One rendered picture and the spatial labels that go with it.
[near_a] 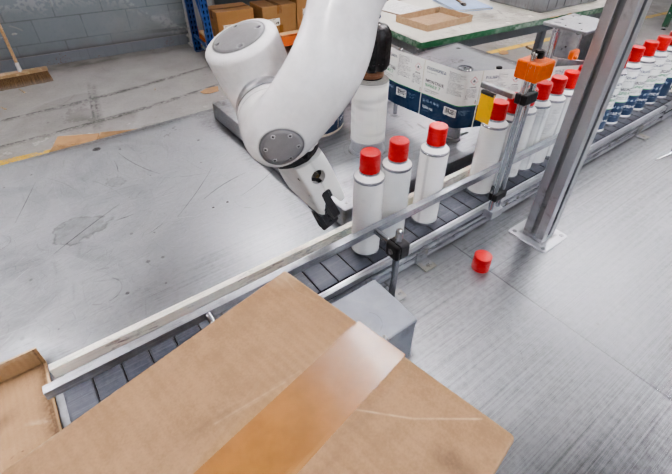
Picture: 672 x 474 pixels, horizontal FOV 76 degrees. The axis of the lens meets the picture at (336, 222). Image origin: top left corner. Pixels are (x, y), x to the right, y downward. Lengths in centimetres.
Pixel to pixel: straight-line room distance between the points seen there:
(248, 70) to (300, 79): 8
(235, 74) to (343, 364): 31
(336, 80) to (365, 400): 28
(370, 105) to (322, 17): 59
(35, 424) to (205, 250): 39
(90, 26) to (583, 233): 468
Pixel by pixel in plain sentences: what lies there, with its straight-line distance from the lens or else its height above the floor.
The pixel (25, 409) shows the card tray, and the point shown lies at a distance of 80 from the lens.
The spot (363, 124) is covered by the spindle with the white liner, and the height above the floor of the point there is 97.
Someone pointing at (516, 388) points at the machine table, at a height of 83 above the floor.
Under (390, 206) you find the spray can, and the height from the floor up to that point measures 97.
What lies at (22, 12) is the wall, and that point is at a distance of 504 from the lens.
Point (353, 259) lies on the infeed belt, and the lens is 78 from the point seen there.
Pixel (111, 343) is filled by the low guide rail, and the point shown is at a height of 91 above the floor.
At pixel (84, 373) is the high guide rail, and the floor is 96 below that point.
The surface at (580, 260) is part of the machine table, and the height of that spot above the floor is 83.
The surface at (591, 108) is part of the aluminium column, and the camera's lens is 84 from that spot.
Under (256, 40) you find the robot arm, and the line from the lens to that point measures 48.
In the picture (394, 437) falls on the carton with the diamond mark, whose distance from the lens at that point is 34.
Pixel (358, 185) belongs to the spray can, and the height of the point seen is 103.
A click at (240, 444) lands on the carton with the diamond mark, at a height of 112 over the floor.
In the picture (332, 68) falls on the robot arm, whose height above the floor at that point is 128.
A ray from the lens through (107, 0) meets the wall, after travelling 503.
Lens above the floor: 142
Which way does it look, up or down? 39 degrees down
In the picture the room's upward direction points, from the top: straight up
